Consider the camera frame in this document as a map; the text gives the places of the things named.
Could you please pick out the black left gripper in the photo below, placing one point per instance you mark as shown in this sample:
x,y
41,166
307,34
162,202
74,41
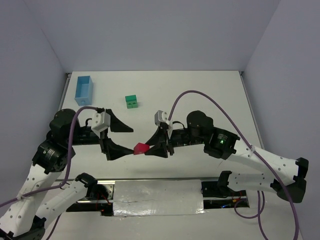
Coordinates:
x,y
104,141

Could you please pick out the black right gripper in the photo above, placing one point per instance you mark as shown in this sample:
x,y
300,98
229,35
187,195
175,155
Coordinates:
x,y
166,140

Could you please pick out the red triangular wooden block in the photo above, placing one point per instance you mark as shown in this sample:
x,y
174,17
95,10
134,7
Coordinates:
x,y
140,148

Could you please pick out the green arched hospital block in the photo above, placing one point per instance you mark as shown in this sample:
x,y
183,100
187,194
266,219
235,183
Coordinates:
x,y
132,104

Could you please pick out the green rectangular wooden block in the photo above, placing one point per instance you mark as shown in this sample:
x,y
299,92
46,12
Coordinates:
x,y
130,98

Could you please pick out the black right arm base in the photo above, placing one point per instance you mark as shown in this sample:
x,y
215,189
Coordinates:
x,y
217,195

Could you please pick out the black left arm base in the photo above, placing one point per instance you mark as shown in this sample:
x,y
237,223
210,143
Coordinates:
x,y
94,190

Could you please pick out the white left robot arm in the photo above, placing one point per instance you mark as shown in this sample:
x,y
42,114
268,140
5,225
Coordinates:
x,y
40,201

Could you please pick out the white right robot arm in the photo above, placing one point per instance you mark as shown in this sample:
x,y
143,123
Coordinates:
x,y
283,176

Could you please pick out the blue plastic bin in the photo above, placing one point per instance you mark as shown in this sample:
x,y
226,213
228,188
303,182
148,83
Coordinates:
x,y
84,91

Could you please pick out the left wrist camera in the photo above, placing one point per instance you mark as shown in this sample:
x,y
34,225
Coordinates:
x,y
100,122

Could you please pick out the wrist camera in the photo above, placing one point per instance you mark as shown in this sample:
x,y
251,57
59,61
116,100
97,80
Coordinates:
x,y
161,117
100,122

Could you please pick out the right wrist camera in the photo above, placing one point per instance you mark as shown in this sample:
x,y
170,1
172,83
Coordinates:
x,y
161,117

